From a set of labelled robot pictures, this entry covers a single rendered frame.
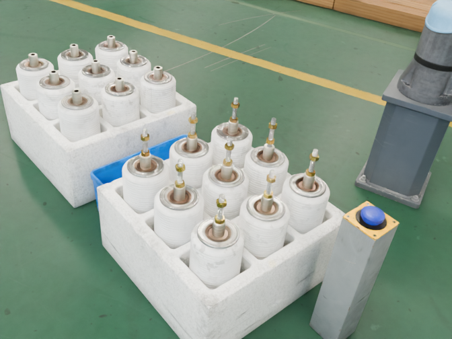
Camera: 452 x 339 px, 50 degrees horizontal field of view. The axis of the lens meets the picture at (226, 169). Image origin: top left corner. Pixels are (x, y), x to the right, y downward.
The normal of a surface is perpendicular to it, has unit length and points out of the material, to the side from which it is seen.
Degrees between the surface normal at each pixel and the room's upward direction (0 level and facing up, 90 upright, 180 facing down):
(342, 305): 90
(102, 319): 0
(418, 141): 90
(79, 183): 90
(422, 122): 90
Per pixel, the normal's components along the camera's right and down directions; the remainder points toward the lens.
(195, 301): -0.76, 0.34
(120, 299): 0.08, -0.79
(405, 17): -0.48, 0.50
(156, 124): 0.66, 0.50
